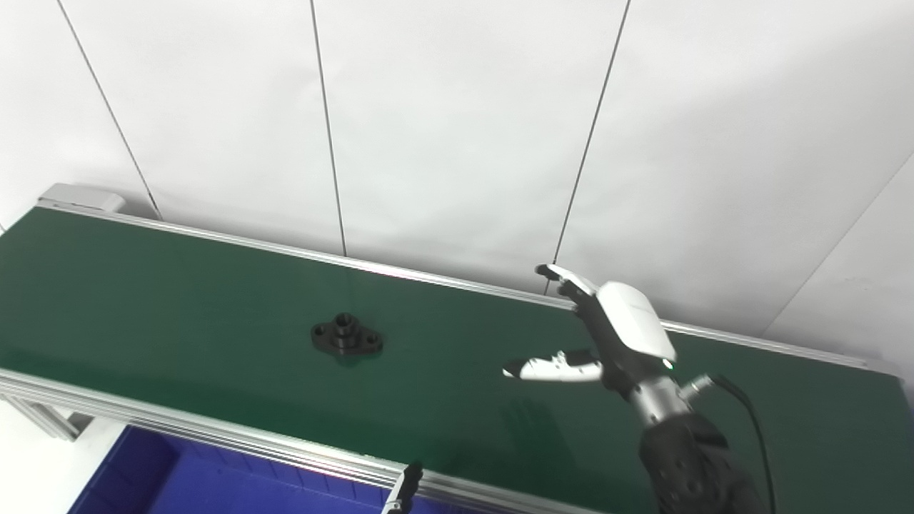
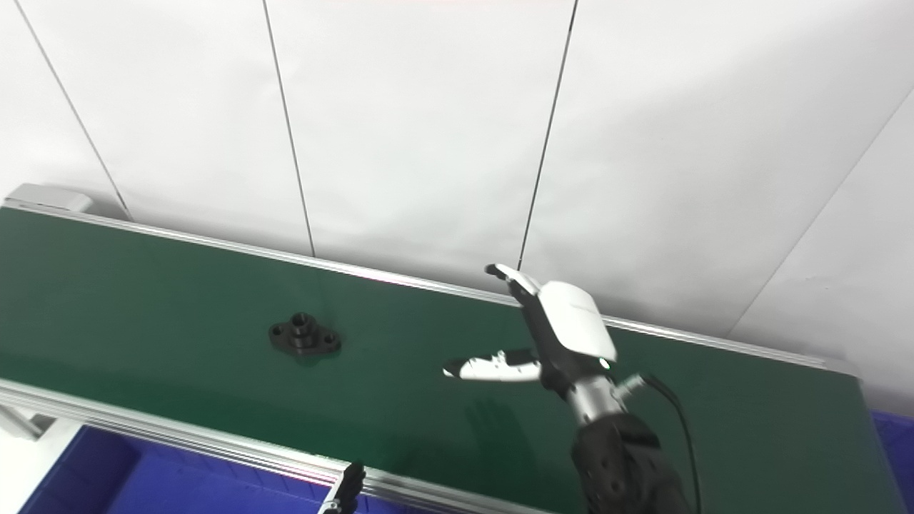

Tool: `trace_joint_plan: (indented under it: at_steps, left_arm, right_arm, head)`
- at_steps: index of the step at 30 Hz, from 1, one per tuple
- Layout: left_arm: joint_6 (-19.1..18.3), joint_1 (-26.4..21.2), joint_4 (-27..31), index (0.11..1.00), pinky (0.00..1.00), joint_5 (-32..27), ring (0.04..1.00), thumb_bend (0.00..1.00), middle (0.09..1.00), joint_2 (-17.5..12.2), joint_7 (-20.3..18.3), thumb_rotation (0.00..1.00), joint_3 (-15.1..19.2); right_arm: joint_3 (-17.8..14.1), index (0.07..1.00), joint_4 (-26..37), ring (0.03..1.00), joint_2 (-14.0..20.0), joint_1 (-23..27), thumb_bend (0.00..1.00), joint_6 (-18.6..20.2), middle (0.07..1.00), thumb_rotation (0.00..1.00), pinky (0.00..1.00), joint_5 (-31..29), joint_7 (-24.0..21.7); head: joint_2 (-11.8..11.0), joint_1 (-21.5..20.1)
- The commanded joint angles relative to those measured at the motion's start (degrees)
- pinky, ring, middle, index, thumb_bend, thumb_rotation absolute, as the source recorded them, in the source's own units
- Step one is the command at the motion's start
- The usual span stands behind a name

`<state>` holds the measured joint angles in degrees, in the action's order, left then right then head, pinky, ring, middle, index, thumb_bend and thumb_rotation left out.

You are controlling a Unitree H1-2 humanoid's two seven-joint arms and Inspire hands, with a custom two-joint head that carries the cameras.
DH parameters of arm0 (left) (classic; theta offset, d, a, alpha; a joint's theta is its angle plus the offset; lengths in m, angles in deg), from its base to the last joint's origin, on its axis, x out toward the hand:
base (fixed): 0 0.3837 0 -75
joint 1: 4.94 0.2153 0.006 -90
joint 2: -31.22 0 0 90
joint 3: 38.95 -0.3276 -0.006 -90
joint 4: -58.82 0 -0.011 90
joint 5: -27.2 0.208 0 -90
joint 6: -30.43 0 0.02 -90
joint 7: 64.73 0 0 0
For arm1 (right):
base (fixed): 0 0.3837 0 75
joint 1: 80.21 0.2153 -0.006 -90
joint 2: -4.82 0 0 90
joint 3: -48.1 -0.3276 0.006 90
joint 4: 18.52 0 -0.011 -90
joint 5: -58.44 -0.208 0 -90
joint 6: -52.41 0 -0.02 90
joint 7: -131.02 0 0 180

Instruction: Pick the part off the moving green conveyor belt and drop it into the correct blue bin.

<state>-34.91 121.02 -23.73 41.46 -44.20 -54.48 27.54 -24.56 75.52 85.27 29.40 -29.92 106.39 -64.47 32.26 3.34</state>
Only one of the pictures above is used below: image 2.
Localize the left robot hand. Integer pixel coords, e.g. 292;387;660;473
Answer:
317;462;368;514

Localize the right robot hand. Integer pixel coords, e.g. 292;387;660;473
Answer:
442;263;619;398

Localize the black flanged machine part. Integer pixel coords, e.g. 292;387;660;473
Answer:
268;311;342;359

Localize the green conveyor belt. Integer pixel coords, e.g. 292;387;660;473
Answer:
0;183;868;514
0;207;906;514

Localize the blue bin with white parts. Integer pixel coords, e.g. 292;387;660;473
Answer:
20;425;501;514

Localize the aluminium conveyor leg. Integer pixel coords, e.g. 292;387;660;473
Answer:
0;404;59;440

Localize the empty blue bin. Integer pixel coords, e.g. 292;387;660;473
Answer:
871;410;914;514

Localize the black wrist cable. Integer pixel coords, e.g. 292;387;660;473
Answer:
616;373;705;514

